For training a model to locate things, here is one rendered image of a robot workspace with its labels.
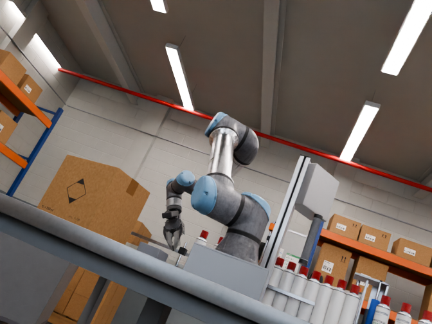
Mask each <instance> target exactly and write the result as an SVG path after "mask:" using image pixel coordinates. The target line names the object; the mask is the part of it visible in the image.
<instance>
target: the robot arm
mask: <svg viewBox="0 0 432 324"><path fill-rule="evenodd" d="M204 134H205V136H207V138H209V142H210V145H211V152H210V159H209V163H208V169H207V174H206V175H203V176H202V177H200V178H199V179H198V180H196V179H195V176H194V175H193V174H192V172H191V171H189V170H183V171H182V172H181V173H180V174H178V175H177V177H176V178H171V179H169V180H168V181H167V182H166V204H165V206H166V212H165V213H162V218H163V219H164V218H166V219H168V220H166V222H165V226H163V235H164V237H165V239H166V242H167V244H168V246H169V248H170V249H171V250H172V251H175V250H176V249H177V247H178V246H180V245H181V242H180V238H181V235H182V234H185V225H184V223H183V222H182V220H181V212H182V194H183V193H184V192H186V193H188V194H190V195H191V205H192V208H193V209H195V210H197V211H198V212H199V213H200V214H202V215H205V216H207V217H209V218H211V219H213V220H215V221H217V222H219V223H221V224H223V225H225V226H227V227H228V230H227V232H226V235H225V237H224V238H223V239H222V240H221V241H220V243H219V244H218V245H217V247H216V248H215V249H216V250H218V251H221V252H223V253H226V254H229V255H231V256H234V257H237V258H240V259H243V260H245V261H248V262H251V263H253V264H256V265H258V249H259V246H260V243H261V241H262V237H263V235H264V231H265V229H266V226H267V223H268V222H269V216H270V214H271V208H270V205H269V204H268V203H267V202H266V201H265V200H264V199H263V198H261V197H260V196H258V195H256V194H252V193H250V192H243V193H238V192H237V191H235V190H234V187H235V185H234V182H233V180H232V178H233V177H234V176H235V175H236V174H237V173H238V172H239V171H240V170H241V169H242V168H243V167H244V166H248V165H249V164H250V163H251V162H252V161H253V160H254V159H255V157H256V155H257V152H258V138H257V135H256V134H255V133H254V131H253V130H252V129H250V128H249V127H247V126H245V125H243V124H242V123H240V122H239V121H237V120H235V119H233V118H232V117H230V116H228V115H227V114H224V113H223V112H218V113H217V114H216V115H215V117H214V118H213V120H212V121H211V123H210V124H209V126H208V128H207V129H206V131H205V133H204ZM183 227H184V231H183ZM172 237H174V245H173V242H172Z"/></svg>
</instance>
